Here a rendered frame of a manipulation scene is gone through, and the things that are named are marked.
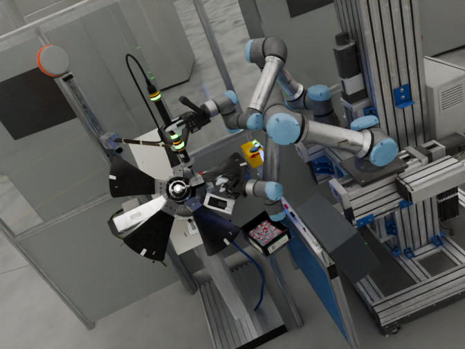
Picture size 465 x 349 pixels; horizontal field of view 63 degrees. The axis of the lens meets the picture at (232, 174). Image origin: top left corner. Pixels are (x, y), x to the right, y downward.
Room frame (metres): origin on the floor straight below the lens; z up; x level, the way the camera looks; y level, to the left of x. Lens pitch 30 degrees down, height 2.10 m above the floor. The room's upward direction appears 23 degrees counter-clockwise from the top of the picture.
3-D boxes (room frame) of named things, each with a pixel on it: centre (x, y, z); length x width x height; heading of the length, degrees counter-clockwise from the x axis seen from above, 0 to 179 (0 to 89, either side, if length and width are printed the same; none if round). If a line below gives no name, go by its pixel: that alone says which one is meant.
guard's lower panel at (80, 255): (2.35, 0.22, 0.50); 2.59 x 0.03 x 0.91; 94
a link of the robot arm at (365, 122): (1.40, -0.61, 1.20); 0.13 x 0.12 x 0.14; 173
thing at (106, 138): (2.12, 0.57, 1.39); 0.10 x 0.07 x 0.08; 39
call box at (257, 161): (1.95, -0.17, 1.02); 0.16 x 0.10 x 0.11; 4
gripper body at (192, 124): (1.66, 0.05, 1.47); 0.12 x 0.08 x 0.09; 104
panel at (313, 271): (1.56, -0.19, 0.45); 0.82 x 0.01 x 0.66; 4
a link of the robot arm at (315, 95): (1.91, -0.60, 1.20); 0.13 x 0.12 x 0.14; 36
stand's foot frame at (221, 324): (1.82, 0.32, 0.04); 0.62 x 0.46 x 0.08; 4
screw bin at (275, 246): (1.48, -0.04, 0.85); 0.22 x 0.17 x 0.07; 19
